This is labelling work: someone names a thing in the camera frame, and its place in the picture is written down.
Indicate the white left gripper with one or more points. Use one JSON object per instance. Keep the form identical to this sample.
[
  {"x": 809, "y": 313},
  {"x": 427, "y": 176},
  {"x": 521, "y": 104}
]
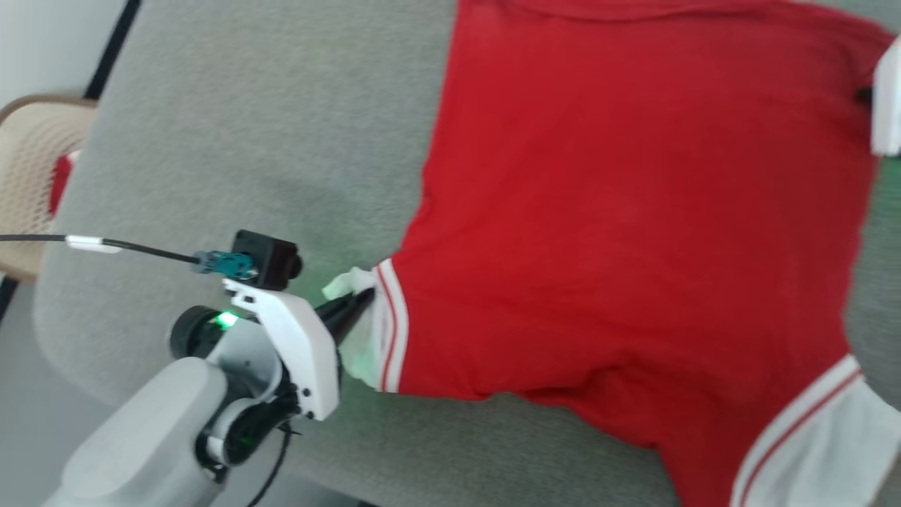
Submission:
[{"x": 310, "y": 352}]

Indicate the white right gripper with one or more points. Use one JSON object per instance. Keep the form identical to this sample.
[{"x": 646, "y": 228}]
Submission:
[{"x": 888, "y": 105}]

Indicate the red shirt with white trim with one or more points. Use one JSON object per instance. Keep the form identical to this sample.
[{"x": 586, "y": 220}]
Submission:
[{"x": 619, "y": 246}]

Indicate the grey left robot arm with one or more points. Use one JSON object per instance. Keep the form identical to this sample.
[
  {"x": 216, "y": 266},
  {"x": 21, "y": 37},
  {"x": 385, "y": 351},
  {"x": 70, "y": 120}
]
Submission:
[{"x": 155, "y": 422}]

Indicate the red garment in basket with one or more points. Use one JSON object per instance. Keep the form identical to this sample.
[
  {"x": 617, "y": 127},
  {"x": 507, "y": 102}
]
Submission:
[{"x": 62, "y": 183}]

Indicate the grey fabric sofa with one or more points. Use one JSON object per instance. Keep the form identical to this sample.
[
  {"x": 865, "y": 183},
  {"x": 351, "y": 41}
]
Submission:
[{"x": 246, "y": 141}]

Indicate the black baseboard strip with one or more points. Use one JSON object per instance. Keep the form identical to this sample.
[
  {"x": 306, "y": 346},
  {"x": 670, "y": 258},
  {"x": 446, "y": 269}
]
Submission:
[{"x": 112, "y": 49}]

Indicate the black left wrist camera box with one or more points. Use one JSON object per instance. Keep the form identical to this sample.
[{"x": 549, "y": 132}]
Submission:
[{"x": 267, "y": 257}]

